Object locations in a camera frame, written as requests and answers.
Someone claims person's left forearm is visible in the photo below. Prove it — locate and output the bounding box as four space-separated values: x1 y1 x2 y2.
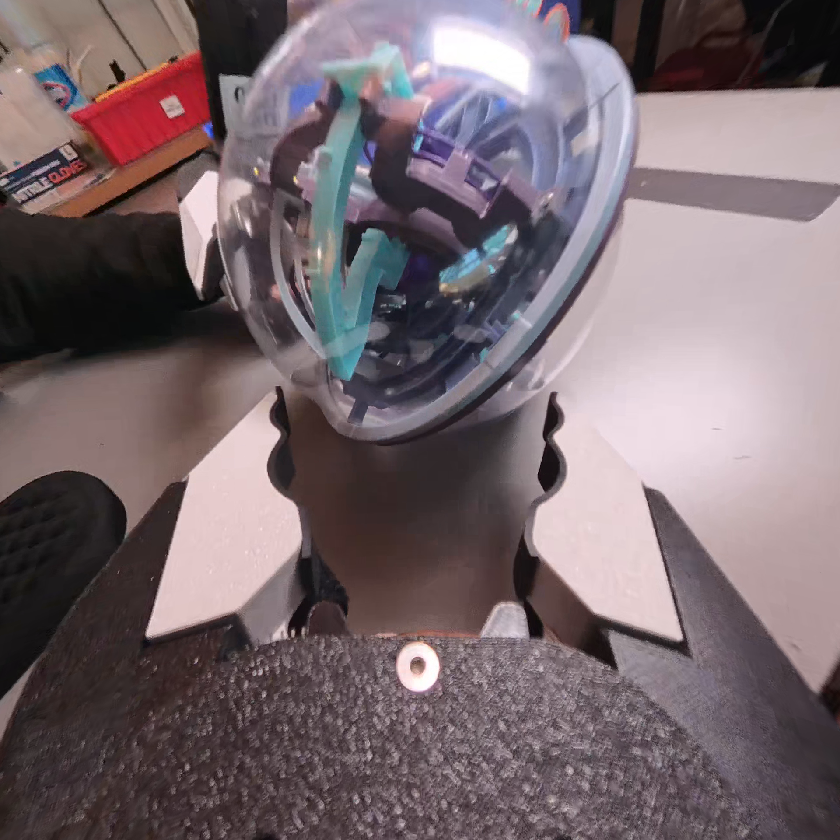
0 206 217 362

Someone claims black office chair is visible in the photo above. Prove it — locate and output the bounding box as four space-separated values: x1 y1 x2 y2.
0 471 127 690

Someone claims clear plastic maze ball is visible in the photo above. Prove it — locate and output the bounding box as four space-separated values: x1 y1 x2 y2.
215 0 639 447

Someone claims red plastic bin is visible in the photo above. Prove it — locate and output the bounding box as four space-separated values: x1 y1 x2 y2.
71 51 204 166

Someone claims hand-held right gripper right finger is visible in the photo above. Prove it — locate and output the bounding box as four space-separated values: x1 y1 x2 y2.
515 391 686 647

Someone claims dark grey table mat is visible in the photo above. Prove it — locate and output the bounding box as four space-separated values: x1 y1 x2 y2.
629 167 840 223

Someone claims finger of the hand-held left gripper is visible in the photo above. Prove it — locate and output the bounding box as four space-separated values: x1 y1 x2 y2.
178 169 240 309

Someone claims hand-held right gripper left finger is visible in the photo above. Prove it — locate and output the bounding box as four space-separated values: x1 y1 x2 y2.
144 386 349 644

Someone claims wooden shelf board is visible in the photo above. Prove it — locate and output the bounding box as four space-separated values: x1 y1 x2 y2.
49 125 214 219

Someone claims white wipes canister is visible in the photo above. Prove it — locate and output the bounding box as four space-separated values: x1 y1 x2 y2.
29 46 89 116

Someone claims blue glove box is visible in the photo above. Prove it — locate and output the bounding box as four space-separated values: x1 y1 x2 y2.
0 144 89 204

